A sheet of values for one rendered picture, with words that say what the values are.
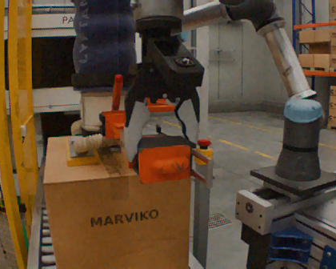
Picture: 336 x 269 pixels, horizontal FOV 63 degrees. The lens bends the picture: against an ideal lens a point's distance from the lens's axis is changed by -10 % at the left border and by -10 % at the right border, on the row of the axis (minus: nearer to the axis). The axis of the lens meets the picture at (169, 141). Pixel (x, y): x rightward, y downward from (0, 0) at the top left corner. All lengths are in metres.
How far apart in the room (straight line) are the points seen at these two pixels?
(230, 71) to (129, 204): 11.04
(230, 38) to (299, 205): 11.00
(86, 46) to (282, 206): 0.75
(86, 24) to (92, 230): 0.60
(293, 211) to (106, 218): 0.54
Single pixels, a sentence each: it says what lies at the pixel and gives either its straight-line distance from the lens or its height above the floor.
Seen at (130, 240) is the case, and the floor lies 0.89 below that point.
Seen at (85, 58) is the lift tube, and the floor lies 1.39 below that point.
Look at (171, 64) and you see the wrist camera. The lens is 0.37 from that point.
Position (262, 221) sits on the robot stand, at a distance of 0.88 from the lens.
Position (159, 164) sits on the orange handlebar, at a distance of 0.41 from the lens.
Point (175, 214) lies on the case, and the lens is 0.88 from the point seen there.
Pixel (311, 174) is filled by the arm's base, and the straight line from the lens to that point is 0.95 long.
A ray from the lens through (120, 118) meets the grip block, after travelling 0.76.
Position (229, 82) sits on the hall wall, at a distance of 11.70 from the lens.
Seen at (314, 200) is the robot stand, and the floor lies 0.96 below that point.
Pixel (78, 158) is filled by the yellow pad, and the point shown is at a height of 1.10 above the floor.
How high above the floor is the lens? 1.33
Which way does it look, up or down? 12 degrees down
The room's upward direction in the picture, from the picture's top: straight up
